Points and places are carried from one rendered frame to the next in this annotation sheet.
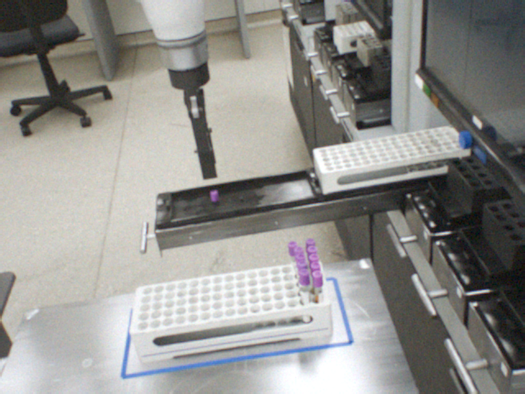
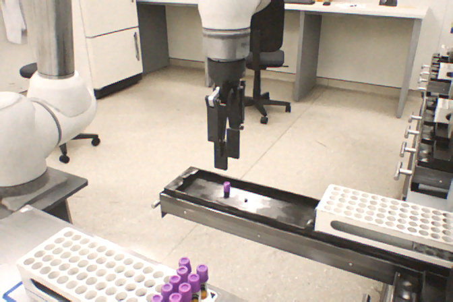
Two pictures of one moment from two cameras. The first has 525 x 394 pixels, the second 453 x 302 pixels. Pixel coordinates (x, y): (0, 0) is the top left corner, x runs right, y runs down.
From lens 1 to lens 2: 0.53 m
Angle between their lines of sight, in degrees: 25
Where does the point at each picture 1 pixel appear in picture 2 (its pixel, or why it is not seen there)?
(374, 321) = not seen: outside the picture
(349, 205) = (334, 253)
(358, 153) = (368, 206)
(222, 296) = (104, 275)
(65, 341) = (14, 241)
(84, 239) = not seen: hidden behind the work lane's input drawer
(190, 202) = (207, 183)
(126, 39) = (322, 81)
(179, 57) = (211, 46)
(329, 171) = (325, 209)
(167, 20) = (205, 8)
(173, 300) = (71, 254)
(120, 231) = not seen: hidden behind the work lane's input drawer
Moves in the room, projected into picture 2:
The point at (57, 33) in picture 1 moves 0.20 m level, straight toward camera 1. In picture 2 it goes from (269, 59) to (265, 65)
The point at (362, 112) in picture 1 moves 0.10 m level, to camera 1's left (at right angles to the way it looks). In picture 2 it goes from (420, 175) to (380, 167)
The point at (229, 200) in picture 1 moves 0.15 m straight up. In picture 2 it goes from (235, 196) to (235, 135)
